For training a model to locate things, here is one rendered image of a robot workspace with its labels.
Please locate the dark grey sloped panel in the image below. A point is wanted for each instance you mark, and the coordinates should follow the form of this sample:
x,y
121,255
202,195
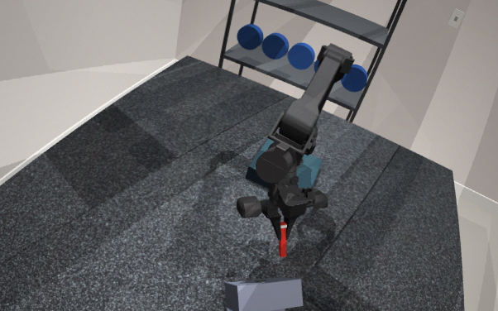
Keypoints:
x,y
275,294

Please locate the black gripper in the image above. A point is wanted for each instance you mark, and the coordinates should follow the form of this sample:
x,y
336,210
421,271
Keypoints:
x,y
250,207

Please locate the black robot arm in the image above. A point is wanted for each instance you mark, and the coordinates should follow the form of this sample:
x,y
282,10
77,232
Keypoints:
x,y
298,132

